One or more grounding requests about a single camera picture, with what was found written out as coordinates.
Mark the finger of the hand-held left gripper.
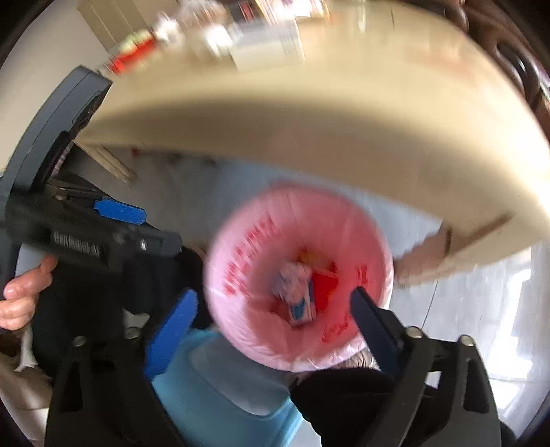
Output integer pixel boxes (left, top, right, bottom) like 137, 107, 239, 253
93, 198, 147, 225

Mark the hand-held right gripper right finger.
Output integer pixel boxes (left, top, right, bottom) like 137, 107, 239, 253
350, 287, 503, 447

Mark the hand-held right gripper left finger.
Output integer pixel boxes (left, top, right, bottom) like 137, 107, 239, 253
44, 289, 199, 447

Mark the red paper cup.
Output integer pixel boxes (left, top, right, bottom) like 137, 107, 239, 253
309, 269, 344, 310

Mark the blue white drink carton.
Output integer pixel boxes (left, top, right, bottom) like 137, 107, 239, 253
272, 262, 318, 328

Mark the pink lined trash bin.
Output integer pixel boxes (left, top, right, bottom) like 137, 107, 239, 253
203, 183, 395, 372

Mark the person's left hand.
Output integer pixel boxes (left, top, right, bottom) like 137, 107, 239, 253
0, 254, 58, 331

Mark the light blue plastic stool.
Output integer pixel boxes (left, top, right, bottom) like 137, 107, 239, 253
150, 327, 304, 447

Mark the red fruit tray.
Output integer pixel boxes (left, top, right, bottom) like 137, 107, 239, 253
107, 36, 157, 76

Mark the beige wardrobe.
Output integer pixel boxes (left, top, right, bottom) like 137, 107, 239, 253
77, 0, 185, 50

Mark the white cloth strip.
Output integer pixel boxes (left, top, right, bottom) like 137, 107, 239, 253
15, 327, 37, 372

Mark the beige coffee table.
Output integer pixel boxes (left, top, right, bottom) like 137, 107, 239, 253
77, 0, 550, 284

